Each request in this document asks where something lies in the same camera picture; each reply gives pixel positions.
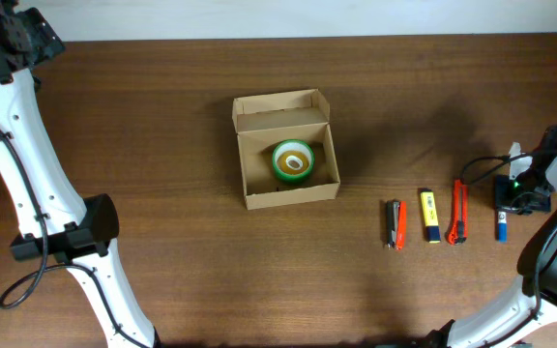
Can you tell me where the green tape roll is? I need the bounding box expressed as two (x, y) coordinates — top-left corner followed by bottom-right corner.
(272, 139), (315, 184)

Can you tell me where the black orange stapler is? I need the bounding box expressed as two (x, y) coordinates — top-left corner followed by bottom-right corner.
(386, 200), (407, 250)

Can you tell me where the yellow blue highlighter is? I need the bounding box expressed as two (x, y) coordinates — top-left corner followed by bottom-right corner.
(420, 188), (441, 244)

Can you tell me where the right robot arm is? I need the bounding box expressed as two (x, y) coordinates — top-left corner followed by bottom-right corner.
(419, 125), (557, 347)

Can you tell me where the small yellow tape roll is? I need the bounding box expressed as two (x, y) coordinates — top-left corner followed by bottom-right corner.
(278, 150), (310, 175)

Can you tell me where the cardboard box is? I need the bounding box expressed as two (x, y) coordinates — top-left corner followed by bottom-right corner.
(232, 89), (340, 210)

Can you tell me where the orange utility knife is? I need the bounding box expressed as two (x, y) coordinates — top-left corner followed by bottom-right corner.
(447, 179), (468, 246)

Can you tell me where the blue white marker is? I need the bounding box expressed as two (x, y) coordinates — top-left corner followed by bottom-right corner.
(496, 211), (508, 243)

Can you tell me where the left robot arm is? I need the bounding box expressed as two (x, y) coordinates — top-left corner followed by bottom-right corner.
(0, 1), (161, 347)

